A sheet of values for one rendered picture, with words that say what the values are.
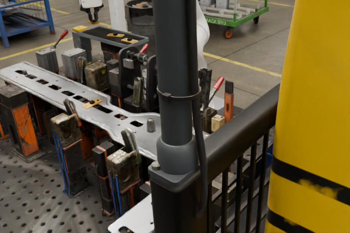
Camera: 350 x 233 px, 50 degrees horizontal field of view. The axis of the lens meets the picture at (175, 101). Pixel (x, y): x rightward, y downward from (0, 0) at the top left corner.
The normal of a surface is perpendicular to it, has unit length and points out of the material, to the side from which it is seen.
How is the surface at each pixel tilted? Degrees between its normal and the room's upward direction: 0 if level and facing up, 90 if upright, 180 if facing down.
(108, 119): 0
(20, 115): 90
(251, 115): 0
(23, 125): 90
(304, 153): 90
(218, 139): 0
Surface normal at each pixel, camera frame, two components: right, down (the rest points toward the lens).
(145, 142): -0.04, -0.88
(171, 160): -0.31, 0.46
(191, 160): 0.67, 0.32
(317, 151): -0.65, 0.37
